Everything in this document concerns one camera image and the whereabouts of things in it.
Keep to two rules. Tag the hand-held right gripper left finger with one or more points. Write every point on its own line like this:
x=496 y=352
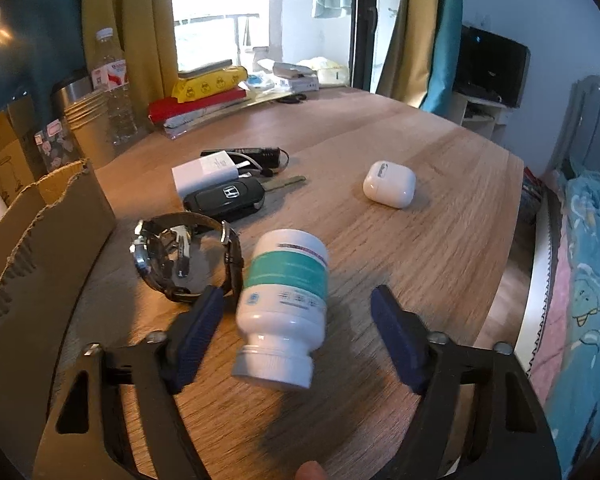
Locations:
x=195 y=340

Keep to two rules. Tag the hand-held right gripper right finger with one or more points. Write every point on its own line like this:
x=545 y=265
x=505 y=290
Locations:
x=397 y=340

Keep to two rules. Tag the white teal-label pill bottle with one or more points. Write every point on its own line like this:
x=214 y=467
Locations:
x=285 y=280

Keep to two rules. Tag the black car key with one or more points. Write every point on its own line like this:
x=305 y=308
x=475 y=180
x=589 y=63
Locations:
x=225 y=197

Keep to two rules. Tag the torn cardboard box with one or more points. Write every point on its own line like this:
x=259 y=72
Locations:
x=70 y=210

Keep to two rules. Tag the person's right hand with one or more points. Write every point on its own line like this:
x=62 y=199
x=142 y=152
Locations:
x=311 y=472

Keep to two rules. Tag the black wristwatch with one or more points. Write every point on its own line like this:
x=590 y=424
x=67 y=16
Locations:
x=142 y=255

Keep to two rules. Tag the white earbuds case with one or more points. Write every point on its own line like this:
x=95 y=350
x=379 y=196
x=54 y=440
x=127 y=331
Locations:
x=387 y=187

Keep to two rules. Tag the white charger adapter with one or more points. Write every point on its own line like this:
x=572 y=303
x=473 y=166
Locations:
x=200 y=172

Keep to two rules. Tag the printed blue blanket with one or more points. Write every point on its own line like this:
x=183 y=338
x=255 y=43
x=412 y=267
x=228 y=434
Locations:
x=585 y=285

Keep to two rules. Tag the black flashlight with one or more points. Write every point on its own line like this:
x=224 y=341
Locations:
x=260 y=152

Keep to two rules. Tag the silver foil packet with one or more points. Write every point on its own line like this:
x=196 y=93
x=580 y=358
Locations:
x=200 y=121

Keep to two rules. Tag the stack of brown paper cups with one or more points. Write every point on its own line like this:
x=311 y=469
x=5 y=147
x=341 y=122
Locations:
x=90 y=130

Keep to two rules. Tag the glass jar with stickers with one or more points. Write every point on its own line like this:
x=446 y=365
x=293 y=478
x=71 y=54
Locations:
x=55 y=150

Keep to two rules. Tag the red book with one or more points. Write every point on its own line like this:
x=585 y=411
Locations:
x=195 y=102

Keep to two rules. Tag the white television stand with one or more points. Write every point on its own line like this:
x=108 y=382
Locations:
x=480 y=115

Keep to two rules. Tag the clear plastic water bottle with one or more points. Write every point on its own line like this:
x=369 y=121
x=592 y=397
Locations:
x=115 y=95

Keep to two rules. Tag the yellow wipes pack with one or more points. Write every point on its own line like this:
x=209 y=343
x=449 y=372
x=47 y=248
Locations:
x=210 y=82

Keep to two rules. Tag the black scissors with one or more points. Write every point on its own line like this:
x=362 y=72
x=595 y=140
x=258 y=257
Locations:
x=292 y=98

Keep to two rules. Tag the printed cardboard lamp box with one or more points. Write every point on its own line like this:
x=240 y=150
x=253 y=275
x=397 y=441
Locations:
x=5 y=160

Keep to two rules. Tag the grey flat case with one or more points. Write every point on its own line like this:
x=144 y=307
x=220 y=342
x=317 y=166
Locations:
x=205 y=67

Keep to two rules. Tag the white tissue pack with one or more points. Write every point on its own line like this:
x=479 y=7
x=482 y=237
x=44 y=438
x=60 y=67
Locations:
x=330 y=70

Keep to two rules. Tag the white small box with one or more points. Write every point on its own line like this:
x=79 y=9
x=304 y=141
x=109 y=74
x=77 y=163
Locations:
x=292 y=77

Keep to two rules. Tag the stainless steel container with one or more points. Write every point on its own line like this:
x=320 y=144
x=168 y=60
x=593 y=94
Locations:
x=72 y=87

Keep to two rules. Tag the teal curtain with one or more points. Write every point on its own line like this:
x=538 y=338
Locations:
x=35 y=35
x=445 y=60

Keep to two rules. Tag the grey headboard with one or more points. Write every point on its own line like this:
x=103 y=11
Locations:
x=585 y=120

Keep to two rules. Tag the black television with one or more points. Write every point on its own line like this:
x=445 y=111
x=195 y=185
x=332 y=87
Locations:
x=490 y=65

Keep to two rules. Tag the yellow curtain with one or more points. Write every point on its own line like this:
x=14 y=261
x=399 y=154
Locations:
x=410 y=35
x=130 y=10

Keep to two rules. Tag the black window frame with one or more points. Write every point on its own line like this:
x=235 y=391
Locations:
x=365 y=25

